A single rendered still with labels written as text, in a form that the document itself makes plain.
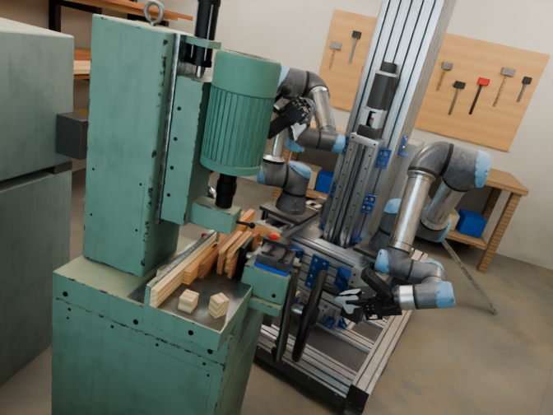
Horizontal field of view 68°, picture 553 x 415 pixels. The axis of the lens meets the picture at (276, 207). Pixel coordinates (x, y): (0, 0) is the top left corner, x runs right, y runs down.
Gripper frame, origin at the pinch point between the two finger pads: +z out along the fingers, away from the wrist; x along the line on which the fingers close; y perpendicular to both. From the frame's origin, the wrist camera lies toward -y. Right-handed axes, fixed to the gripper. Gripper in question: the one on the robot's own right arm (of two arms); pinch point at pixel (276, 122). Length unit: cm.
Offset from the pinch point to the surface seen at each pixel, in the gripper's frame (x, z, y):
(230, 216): 13.3, 15.7, -23.8
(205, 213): 8.2, 15.7, -29.8
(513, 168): 155, -324, 64
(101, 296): 8, 34, -63
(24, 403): 22, 21, -151
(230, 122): -5.9, 20.5, -3.6
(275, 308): 42, 23, -27
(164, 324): 24, 44, -41
